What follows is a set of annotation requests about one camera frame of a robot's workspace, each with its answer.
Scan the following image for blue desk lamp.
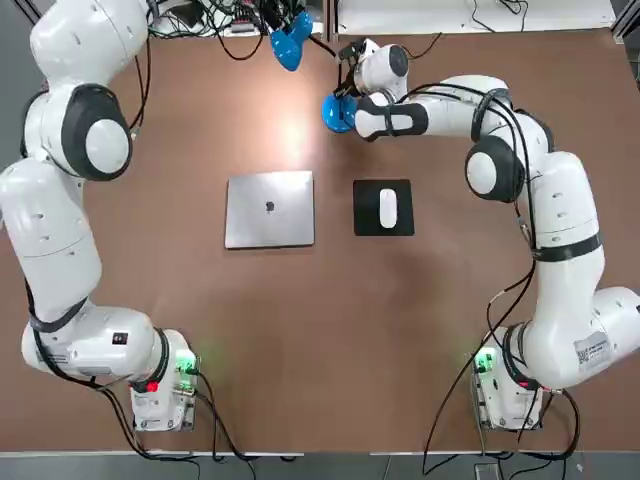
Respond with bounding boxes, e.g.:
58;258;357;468
269;12;360;135

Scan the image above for cluttered white desk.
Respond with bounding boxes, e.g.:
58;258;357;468
149;0;326;37

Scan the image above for black bench power supply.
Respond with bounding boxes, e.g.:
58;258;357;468
227;14;266;35

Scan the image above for black mouse pad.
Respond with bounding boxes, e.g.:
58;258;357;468
352;178;416;237

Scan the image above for white computer mouse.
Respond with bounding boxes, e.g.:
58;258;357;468
378;188;400;230

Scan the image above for grey closed laptop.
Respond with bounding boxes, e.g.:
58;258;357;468
223;170;316;250

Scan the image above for aluminium frame post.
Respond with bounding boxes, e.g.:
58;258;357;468
610;0;640;42
323;0;340;44

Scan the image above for black lamp power cord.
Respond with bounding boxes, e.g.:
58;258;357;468
407;32;444;60

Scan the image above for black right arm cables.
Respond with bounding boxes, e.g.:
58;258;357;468
384;82;556;361

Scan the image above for black left base cables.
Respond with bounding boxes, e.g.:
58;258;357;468
94;372;306;461

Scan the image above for black base cables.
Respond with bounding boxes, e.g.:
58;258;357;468
422;319;582;476
94;372;306;461

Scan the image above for black right base cables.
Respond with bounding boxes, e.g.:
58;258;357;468
422;319;582;476

